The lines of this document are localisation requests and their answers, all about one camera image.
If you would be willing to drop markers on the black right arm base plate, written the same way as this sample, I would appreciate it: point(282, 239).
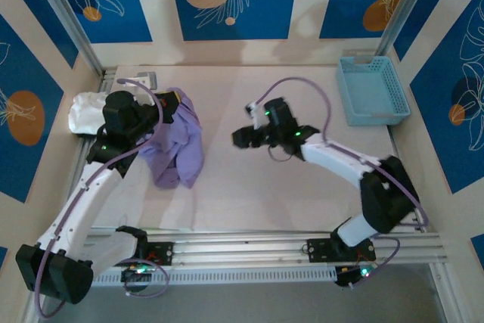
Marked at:
point(319, 249)

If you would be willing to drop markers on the purple t-shirt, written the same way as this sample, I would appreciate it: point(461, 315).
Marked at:
point(185, 137)

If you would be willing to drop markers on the aluminium side rail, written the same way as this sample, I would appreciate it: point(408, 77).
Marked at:
point(393, 141)
point(77, 179)

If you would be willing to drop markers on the white folded t-shirt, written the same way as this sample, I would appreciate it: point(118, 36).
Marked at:
point(85, 113)

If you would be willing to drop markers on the aluminium frame rail with arm bases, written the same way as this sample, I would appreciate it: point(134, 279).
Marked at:
point(246, 249)

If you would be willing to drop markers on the left controller board green light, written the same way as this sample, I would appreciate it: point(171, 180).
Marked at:
point(132, 274)

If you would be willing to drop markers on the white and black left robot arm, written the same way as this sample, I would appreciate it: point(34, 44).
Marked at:
point(75, 209)

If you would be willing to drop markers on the light blue plastic basket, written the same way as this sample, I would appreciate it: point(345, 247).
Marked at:
point(368, 92)

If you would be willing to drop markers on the right controller board green light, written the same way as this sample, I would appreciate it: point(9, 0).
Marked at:
point(346, 275)

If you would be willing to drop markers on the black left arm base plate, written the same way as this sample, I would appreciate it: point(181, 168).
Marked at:
point(162, 253)

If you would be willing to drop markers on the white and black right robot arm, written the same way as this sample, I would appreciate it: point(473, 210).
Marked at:
point(332, 160)

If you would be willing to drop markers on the aluminium frame post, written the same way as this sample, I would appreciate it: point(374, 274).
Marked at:
point(404, 5)
point(64, 9)

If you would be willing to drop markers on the controller board green light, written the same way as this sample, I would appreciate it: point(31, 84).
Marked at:
point(132, 274)
point(346, 275)

